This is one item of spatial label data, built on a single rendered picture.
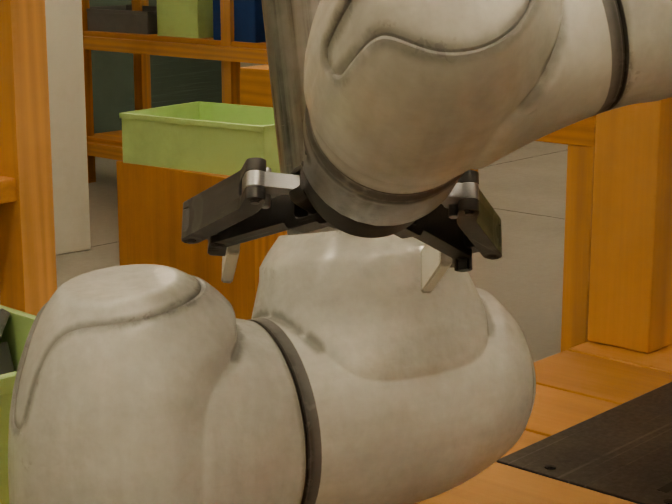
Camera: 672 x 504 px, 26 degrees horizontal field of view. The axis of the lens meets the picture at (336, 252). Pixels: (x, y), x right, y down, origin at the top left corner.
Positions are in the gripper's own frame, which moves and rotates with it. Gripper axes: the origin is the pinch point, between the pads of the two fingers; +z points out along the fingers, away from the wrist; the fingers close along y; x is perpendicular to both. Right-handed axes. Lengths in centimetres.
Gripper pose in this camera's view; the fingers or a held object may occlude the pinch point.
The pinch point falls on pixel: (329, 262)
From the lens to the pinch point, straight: 98.0
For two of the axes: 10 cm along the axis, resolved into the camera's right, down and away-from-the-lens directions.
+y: -9.9, -0.5, -1.2
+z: -1.3, 3.0, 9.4
